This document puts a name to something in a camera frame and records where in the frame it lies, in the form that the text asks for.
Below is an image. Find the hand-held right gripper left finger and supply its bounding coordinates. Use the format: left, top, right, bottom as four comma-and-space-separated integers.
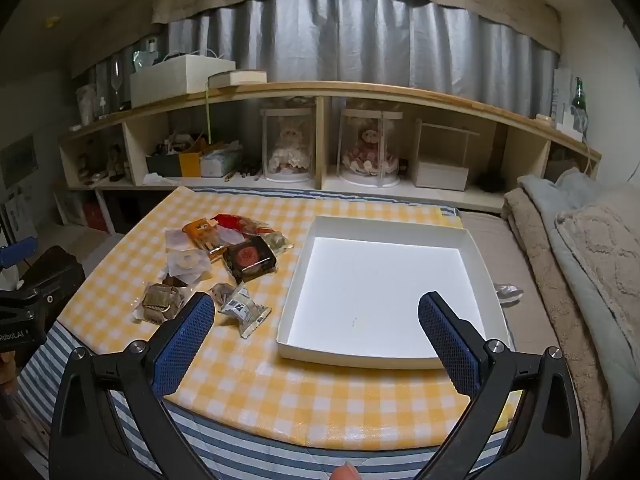
48, 291, 221, 480

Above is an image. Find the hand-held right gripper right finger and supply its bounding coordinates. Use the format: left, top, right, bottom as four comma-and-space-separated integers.
417, 290, 586, 480

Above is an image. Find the gold-brown cake clear packet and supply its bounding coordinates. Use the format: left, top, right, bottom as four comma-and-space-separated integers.
132, 282, 188, 323

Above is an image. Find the white silver snack packet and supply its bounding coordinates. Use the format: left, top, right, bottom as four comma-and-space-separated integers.
217, 285, 272, 339

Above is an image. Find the white cardboard tray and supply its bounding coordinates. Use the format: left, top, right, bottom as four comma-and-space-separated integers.
276, 215, 512, 372

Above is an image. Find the black red mooncake packet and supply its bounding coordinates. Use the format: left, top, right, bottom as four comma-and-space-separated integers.
222, 238, 277, 283

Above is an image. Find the orange snack packet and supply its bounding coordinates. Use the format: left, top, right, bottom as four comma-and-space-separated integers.
181, 219, 226, 261

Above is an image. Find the red snack packet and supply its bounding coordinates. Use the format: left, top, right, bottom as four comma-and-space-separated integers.
212, 213, 271, 238

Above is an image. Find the green white mochi packet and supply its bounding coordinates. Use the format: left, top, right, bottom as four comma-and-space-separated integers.
260, 230, 295, 253

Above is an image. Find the black bag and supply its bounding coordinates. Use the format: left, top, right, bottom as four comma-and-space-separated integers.
22, 246, 87, 307

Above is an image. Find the yellow checkered tablecloth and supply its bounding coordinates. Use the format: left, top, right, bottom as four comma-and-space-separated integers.
56, 186, 523, 453

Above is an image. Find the silver foil wrapper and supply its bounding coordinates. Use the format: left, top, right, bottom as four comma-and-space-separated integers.
492, 284, 525, 306

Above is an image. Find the red box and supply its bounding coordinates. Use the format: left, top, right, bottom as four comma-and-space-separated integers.
82, 202, 108, 231

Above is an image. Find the grey-brown mattress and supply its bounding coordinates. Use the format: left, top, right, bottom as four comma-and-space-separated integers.
457, 210, 561, 356

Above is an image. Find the beige fleece blanket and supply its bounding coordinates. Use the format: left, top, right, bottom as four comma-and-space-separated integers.
502, 187, 616, 461

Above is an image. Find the small wooden box stand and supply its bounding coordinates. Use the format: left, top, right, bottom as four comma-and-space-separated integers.
412, 119, 481, 192

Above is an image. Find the dark grey box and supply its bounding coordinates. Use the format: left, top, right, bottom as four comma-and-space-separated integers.
146, 152, 182, 177

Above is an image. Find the clear display case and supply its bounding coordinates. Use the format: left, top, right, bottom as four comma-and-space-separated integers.
339, 106, 404, 188
261, 105, 317, 184

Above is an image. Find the tissue box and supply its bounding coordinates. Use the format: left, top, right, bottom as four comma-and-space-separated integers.
200, 150, 243, 178

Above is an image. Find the beige textured pillow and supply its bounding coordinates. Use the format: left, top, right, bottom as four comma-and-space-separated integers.
555, 195, 640, 341

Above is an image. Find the grey-blue blanket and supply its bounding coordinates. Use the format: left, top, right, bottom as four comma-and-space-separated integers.
517, 167, 640, 396

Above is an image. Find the doll in pink dress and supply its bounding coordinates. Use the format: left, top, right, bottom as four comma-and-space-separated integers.
342, 122, 400, 177

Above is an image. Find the wine glass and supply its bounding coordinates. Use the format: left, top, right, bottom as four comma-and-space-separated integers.
111, 55, 125, 108

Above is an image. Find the doll in white dress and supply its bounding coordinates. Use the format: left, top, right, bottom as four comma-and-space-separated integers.
269, 122, 313, 176

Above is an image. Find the large white box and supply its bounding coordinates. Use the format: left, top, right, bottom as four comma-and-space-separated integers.
131, 54, 237, 108

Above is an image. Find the long wooden shelf unit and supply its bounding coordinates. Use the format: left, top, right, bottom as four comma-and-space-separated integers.
59, 81, 603, 213

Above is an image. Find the thick book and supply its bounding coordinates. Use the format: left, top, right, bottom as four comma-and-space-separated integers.
208, 69, 268, 90

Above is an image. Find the white paper card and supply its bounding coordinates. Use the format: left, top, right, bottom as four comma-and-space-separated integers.
552, 67, 583, 131

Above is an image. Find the grey curtain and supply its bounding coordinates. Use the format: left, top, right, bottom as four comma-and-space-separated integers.
75, 0, 561, 121

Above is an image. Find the framed wall picture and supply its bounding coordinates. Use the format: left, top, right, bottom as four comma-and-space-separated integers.
0, 135, 39, 188

